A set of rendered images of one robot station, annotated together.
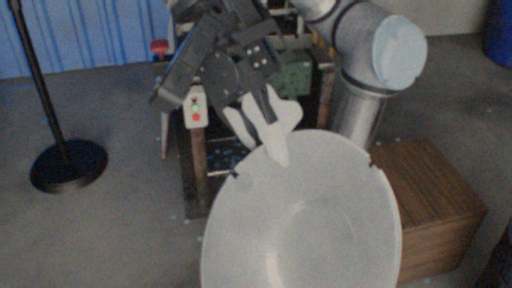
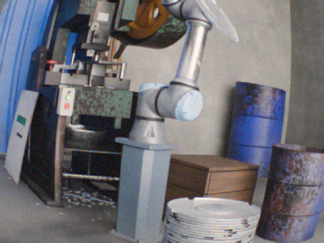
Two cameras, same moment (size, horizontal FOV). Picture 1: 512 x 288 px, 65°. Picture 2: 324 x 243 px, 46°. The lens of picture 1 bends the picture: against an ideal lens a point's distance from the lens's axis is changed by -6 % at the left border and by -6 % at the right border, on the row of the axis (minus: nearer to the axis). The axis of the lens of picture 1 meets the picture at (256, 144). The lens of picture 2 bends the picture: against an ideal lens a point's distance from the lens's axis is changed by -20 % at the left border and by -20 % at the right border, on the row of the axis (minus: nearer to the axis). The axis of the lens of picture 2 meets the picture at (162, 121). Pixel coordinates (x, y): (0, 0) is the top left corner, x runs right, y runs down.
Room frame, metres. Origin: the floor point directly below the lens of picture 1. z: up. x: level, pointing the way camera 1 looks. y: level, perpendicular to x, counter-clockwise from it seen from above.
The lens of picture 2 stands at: (-0.96, 0.58, 0.63)
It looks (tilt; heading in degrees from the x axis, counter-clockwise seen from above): 3 degrees down; 337
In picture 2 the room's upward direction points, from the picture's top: 7 degrees clockwise
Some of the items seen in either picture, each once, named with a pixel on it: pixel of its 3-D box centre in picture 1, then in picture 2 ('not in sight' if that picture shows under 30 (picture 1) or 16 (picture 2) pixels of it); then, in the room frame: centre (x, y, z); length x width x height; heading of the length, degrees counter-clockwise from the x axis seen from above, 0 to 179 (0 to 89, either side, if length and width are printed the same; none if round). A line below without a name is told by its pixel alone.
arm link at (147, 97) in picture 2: not in sight; (153, 99); (0.78, -0.09, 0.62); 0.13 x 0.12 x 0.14; 29
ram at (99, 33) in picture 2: not in sight; (98, 22); (1.51, 0.03, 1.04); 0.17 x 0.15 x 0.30; 12
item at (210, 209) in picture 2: not in sight; (216, 208); (0.12, -0.07, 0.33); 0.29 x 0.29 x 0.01
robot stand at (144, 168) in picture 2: not in sight; (141, 194); (0.78, -0.09, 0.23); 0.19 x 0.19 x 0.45; 30
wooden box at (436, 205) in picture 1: (400, 212); (205, 192); (1.06, -0.55, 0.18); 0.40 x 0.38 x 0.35; 14
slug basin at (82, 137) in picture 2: not in sight; (77, 135); (1.55, 0.04, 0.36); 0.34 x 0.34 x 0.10
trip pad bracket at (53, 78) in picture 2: (170, 80); (50, 87); (1.27, 0.30, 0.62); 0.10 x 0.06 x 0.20; 102
